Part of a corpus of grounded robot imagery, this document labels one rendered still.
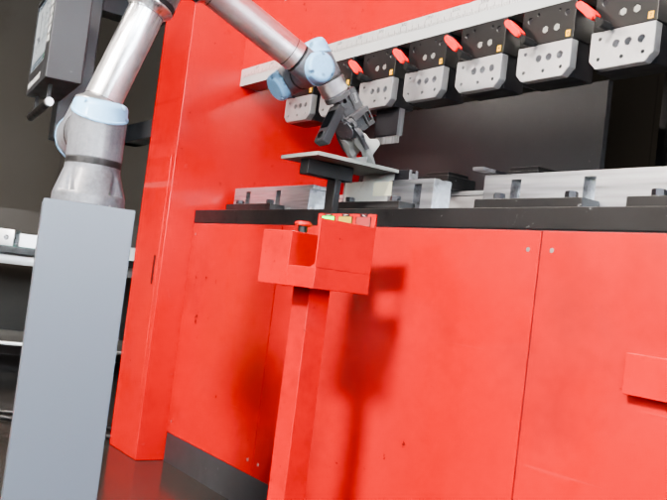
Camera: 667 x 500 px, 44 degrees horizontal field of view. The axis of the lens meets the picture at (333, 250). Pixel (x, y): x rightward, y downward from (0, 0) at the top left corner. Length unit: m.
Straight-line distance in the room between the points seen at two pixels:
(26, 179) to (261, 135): 2.71
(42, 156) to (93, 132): 3.78
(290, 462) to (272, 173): 1.48
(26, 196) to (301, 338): 3.88
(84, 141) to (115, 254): 0.24
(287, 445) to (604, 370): 0.71
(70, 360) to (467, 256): 0.85
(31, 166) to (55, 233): 3.83
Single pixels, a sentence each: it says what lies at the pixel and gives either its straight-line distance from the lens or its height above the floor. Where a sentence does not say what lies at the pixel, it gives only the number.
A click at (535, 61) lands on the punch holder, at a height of 1.22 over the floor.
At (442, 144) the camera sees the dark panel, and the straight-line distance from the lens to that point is 2.92.
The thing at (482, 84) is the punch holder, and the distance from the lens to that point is 2.03.
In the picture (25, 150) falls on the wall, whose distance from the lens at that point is 5.58.
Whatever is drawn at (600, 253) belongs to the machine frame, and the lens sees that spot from 1.58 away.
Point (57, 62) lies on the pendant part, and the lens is 2.98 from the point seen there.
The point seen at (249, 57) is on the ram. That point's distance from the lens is 3.05.
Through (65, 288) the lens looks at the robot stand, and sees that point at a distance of 1.75.
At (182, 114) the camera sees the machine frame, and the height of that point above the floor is 1.19.
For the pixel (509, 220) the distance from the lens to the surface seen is 1.73.
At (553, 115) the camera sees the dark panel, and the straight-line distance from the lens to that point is 2.60.
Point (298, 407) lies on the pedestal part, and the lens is 1.85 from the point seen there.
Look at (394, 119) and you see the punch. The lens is 2.31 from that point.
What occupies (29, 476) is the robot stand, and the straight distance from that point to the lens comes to 1.80.
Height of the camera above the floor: 0.67
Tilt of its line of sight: 2 degrees up
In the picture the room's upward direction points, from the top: 7 degrees clockwise
